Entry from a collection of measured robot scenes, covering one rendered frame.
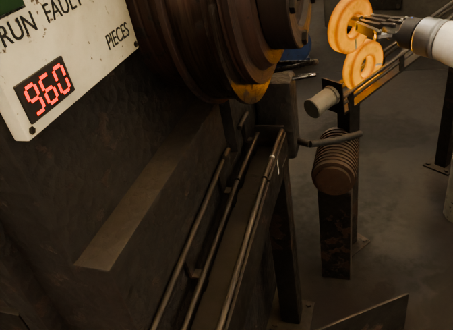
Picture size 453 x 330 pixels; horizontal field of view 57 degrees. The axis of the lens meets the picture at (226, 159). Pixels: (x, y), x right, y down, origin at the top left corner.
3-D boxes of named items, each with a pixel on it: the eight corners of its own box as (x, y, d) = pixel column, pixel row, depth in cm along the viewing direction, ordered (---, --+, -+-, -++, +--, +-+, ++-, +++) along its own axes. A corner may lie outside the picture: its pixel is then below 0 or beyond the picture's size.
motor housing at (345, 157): (316, 283, 151) (309, 162, 121) (323, 238, 168) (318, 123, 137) (354, 288, 147) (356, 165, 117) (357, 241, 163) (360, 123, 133)
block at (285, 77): (259, 158, 122) (249, 83, 108) (265, 143, 128) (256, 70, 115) (296, 160, 119) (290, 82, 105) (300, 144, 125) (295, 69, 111)
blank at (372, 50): (338, 93, 127) (347, 96, 125) (346, 40, 120) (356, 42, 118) (369, 85, 136) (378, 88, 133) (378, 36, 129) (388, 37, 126)
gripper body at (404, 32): (407, 55, 102) (374, 46, 108) (427, 44, 105) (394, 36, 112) (411, 25, 97) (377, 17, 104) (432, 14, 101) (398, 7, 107)
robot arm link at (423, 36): (449, 52, 102) (426, 46, 106) (456, 14, 97) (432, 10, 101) (428, 65, 98) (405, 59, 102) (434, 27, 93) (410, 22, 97)
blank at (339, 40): (324, 9, 110) (334, 11, 107) (363, -16, 115) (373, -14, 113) (328, 61, 120) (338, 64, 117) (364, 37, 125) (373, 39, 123)
